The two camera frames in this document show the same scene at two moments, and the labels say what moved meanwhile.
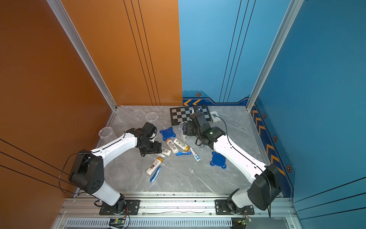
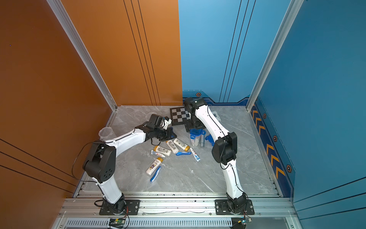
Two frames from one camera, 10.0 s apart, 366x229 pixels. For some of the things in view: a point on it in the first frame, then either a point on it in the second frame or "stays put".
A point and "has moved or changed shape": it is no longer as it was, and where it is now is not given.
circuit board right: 239,223 stays put
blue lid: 218,159 has moved or changed shape
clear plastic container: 185,137 has moved or changed shape
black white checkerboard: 181,114 stays put
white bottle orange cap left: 166,151 stays put
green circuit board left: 118,223 stays put
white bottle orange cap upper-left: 172,146 stays put
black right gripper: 188,126 -> 188,126
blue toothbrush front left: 154,174 stays put
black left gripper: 157,149 -> 169,131
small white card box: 215,116 stays put
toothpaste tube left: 160,154 stays put
